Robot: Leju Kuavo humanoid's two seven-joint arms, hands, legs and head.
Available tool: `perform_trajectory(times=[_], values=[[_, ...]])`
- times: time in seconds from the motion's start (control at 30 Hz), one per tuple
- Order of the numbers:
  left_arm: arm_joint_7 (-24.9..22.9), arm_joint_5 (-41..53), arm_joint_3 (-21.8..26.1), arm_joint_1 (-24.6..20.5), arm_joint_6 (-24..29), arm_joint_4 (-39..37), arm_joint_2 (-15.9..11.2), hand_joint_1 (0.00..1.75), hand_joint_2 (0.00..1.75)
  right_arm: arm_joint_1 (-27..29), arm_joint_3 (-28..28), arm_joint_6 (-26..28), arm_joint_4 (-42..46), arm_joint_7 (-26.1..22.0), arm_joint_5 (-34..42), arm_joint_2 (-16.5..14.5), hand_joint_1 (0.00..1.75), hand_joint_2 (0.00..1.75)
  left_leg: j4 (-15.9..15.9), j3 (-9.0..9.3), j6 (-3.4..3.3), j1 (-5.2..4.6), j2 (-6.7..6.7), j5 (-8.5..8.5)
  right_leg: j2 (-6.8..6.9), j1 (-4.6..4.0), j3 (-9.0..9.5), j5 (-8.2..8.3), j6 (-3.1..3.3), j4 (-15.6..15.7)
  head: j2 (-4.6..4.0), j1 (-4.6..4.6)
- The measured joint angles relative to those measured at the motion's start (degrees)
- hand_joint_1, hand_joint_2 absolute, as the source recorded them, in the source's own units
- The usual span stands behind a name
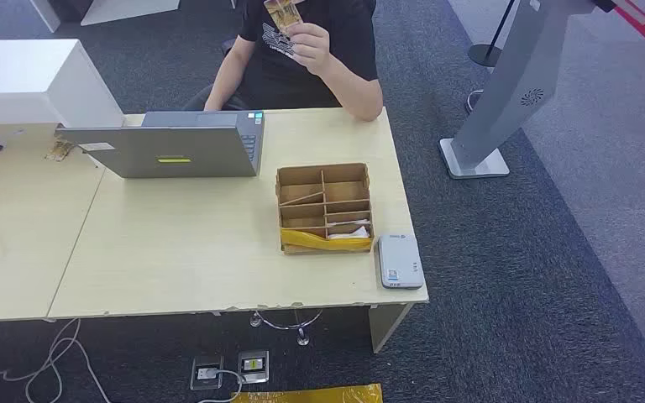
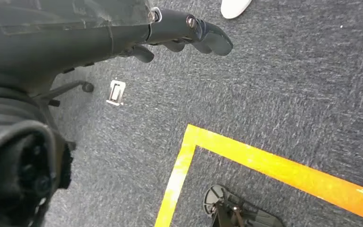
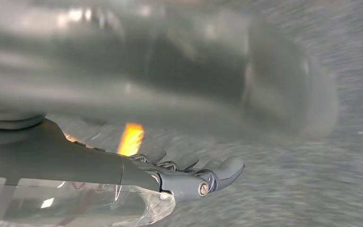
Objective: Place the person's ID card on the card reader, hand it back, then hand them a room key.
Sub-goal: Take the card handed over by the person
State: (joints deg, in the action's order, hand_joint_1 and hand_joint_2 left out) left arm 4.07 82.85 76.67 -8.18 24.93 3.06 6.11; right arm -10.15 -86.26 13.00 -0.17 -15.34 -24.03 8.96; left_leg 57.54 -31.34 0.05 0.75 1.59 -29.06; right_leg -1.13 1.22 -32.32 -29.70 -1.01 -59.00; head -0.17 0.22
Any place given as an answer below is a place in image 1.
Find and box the person's left hand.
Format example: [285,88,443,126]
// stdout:
[287,22,333,76]

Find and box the ID card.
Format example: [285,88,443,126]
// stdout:
[263,0,304,35]

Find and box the person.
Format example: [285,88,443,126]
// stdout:
[181,0,385,123]

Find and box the grey card reader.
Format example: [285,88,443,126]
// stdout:
[378,233,426,290]

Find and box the black office chair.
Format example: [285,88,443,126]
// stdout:
[180,37,251,113]

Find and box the wooden divided organizer box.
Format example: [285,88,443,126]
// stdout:
[275,162,375,256]

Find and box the grey laptop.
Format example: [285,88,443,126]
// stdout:
[55,110,265,181]

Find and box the white platform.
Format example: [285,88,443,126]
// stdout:
[27,0,181,34]

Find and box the silver kiosk stand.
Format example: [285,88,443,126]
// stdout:
[439,0,599,181]

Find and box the gold patterned sticker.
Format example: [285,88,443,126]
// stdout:
[44,139,76,162]

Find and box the chrome chair base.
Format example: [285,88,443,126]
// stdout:
[249,308,323,347]

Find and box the beige desk side panel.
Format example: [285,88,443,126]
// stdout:
[368,302,414,355]

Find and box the white box cabinet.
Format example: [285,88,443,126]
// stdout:
[0,39,125,130]

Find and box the metal floor socket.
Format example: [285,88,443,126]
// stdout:
[238,350,270,386]

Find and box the floor socket with plug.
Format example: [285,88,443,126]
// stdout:
[190,355,224,391]

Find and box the yellow floor tape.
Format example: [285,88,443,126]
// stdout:
[232,384,384,403]

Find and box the chrome ring base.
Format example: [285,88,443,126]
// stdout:
[465,88,485,115]

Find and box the black stanchion post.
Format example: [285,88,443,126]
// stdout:
[467,0,518,68]

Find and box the white socket cable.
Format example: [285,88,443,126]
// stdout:
[197,369,246,403]

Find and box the white floor cable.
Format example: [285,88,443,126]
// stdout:
[0,317,113,403]

